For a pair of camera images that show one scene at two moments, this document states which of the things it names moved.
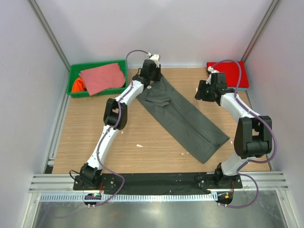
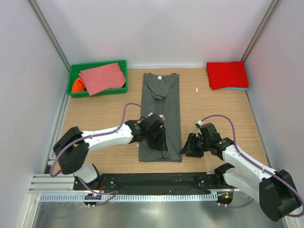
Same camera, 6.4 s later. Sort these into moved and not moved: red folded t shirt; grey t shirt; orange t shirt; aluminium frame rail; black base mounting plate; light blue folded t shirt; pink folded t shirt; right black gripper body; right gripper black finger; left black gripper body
Moved: grey t shirt; right black gripper body; right gripper black finger; left black gripper body
Not moved: aluminium frame rail; pink folded t shirt; light blue folded t shirt; red folded t shirt; black base mounting plate; orange t shirt
